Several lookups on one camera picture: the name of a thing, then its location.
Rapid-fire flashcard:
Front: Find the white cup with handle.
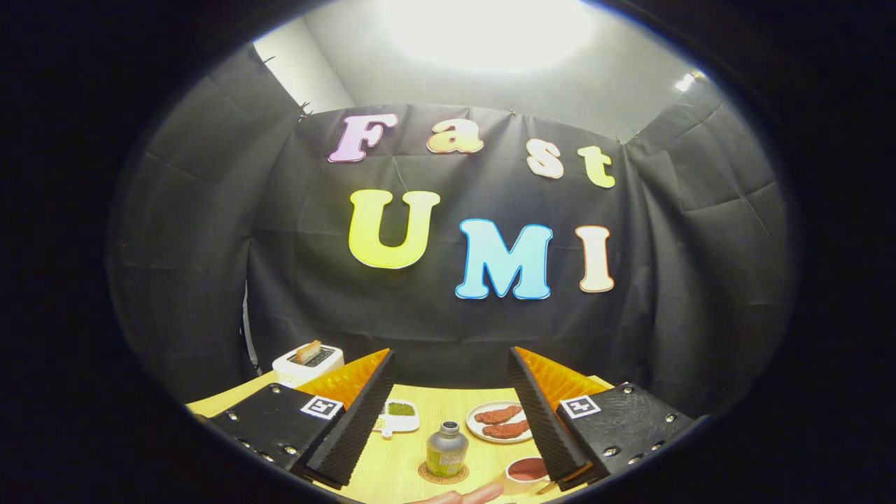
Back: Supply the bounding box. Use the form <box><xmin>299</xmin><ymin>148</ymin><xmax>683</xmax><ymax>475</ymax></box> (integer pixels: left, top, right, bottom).
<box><xmin>493</xmin><ymin>456</ymin><xmax>554</xmax><ymax>496</ymax></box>

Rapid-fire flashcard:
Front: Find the black backdrop cloth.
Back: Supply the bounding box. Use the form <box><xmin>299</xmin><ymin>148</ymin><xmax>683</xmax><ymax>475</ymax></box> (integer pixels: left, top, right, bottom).
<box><xmin>108</xmin><ymin>42</ymin><xmax>795</xmax><ymax>421</ymax></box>

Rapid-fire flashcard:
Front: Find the white round plate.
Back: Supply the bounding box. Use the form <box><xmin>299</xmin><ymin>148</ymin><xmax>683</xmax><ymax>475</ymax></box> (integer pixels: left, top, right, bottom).
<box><xmin>466</xmin><ymin>401</ymin><xmax>533</xmax><ymax>445</ymax></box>

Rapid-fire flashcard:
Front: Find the silver bottle with green label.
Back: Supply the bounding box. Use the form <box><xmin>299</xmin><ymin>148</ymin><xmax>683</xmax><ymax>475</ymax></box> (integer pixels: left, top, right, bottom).
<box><xmin>426</xmin><ymin>421</ymin><xmax>470</xmax><ymax>478</ymax></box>

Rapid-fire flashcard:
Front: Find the white divided dish with beans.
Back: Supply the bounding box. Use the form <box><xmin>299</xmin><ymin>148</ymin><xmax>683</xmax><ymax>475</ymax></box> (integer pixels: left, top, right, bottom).
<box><xmin>373</xmin><ymin>399</ymin><xmax>421</xmax><ymax>438</ymax></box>

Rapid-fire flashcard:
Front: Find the red meat slice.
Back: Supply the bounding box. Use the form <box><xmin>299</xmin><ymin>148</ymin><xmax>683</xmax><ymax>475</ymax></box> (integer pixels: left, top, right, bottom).
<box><xmin>475</xmin><ymin>405</ymin><xmax>524</xmax><ymax>426</ymax></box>
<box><xmin>482</xmin><ymin>420</ymin><xmax>531</xmax><ymax>440</ymax></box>

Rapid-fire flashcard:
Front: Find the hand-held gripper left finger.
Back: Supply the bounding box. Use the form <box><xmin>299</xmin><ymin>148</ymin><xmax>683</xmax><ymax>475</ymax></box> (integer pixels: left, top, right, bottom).
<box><xmin>203</xmin><ymin>348</ymin><xmax>398</xmax><ymax>491</ymax></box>

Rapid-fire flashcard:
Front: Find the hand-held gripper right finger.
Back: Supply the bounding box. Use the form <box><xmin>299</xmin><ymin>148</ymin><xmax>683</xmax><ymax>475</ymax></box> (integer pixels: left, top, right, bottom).
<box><xmin>505</xmin><ymin>346</ymin><xmax>702</xmax><ymax>491</ymax></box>

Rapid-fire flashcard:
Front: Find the wooden table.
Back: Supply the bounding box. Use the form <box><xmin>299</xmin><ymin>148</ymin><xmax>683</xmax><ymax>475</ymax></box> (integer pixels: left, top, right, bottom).
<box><xmin>185</xmin><ymin>371</ymin><xmax>617</xmax><ymax>504</ymax></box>

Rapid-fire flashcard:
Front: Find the white toaster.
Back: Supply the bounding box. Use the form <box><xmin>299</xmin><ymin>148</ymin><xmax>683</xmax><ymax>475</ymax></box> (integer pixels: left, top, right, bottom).
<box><xmin>272</xmin><ymin>343</ymin><xmax>345</xmax><ymax>388</ymax></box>

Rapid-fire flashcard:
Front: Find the round cork coaster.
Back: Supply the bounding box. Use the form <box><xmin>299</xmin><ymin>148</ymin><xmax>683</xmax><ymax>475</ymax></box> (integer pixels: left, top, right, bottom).
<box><xmin>418</xmin><ymin>461</ymin><xmax>470</xmax><ymax>485</ymax></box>

